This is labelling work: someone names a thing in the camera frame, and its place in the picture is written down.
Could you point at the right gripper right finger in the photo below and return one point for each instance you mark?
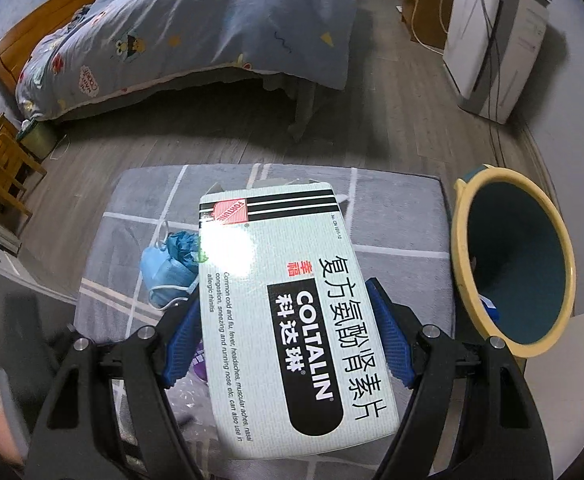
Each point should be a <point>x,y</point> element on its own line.
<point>397,349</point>

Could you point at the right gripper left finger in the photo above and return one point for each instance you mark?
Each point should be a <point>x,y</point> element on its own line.
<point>181,332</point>

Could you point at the light blue face mask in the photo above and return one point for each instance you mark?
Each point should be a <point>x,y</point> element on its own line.
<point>164,277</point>

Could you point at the white Coltalin medicine box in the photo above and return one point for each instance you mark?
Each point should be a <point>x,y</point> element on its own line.
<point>292,350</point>

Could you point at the teal yellow-rimmed trash bin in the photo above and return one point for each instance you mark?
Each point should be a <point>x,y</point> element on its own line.
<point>509,243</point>

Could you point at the purple spray bottle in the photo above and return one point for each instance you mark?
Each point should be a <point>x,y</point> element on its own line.
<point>197,362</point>

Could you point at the blue snack bag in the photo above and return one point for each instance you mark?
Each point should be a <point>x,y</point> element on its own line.
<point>490,308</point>

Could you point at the grey checked rug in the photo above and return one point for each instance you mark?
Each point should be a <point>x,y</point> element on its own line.
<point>399,226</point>

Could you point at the teal crumpled wrapper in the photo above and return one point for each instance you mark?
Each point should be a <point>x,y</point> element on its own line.
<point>185,247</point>

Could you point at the green can under bed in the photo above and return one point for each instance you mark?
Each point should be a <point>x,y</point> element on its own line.
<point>37,138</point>

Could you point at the wooden stool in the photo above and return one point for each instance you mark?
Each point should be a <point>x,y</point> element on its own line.
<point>16,165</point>

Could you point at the blue patterned bed quilt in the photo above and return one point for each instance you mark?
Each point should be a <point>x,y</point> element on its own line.
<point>120,46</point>

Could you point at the white air purifier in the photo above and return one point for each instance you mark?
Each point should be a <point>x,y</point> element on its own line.
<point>491,48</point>

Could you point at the wooden cabinet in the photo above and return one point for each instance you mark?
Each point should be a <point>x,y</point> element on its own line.
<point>427,21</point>

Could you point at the wooden bed headboard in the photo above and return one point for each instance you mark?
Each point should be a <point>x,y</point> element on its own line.
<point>18,43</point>

